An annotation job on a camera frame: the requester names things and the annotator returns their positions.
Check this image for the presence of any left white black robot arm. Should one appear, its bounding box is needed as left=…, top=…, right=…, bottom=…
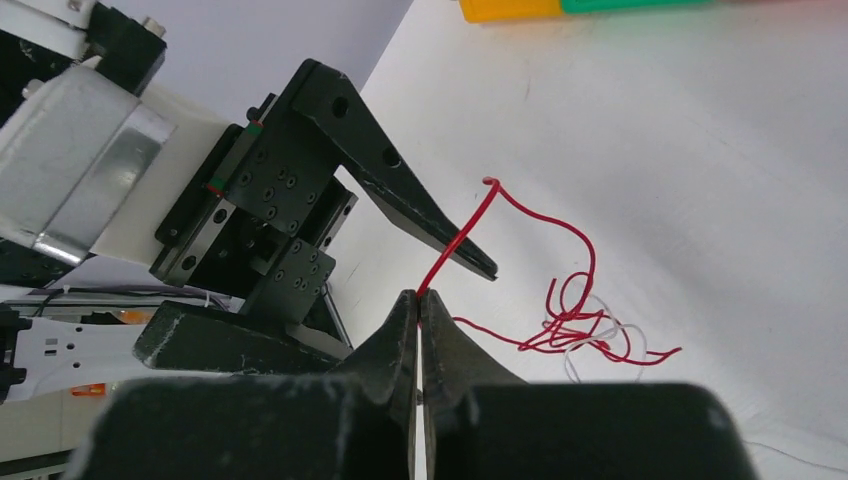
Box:
left=1, top=1, right=498, bottom=402

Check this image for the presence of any green plastic bin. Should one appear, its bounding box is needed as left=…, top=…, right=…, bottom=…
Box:
left=560, top=0, right=710, bottom=15

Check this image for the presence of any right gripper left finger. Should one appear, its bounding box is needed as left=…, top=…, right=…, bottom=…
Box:
left=333, top=290, right=418, bottom=479

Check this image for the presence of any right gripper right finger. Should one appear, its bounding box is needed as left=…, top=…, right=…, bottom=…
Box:
left=419, top=289, right=525, bottom=479

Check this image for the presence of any yellow plastic bin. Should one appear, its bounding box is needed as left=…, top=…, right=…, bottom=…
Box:
left=458, top=0, right=564, bottom=23

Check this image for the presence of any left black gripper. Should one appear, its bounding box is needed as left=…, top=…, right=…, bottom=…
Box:
left=132, top=59, right=460, bottom=375

